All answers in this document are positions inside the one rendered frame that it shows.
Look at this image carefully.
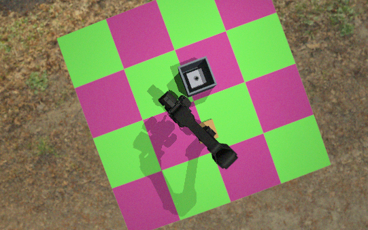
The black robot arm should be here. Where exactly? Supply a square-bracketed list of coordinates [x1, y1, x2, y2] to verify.
[159, 91, 238, 169]

